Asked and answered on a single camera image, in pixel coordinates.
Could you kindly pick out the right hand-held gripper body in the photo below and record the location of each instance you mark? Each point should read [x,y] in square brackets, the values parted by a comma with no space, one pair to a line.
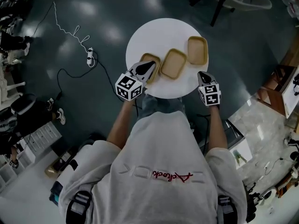
[210,93]

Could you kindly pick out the white power strip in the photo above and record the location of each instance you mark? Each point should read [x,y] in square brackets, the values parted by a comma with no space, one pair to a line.
[90,57]

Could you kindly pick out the person's blue jeans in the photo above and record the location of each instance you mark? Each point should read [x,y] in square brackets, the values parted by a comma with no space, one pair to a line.
[161,104]

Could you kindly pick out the small tan container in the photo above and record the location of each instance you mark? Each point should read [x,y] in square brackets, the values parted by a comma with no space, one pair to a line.
[197,51]
[156,72]
[173,64]

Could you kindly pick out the person's grey sweatshirt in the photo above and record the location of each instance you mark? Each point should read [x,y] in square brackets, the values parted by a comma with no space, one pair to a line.
[154,171]

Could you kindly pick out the white open box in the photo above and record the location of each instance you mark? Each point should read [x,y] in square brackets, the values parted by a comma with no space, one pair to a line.
[240,153]

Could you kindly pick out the person's right forearm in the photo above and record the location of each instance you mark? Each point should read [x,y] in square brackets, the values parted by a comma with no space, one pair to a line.
[217,129]

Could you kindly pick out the person's left forearm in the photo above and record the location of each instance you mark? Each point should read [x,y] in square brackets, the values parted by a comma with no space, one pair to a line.
[121,122]

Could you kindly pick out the brown wooden cabinet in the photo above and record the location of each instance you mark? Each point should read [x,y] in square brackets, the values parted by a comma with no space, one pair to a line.
[275,87]

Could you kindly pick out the white drawer unit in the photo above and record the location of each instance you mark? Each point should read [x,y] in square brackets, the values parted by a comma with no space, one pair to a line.
[40,139]

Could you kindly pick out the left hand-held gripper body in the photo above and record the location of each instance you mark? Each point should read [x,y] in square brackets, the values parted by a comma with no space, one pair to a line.
[129,86]

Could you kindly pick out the white plastic chair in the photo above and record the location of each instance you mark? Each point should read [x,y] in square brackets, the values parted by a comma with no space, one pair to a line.
[9,87]

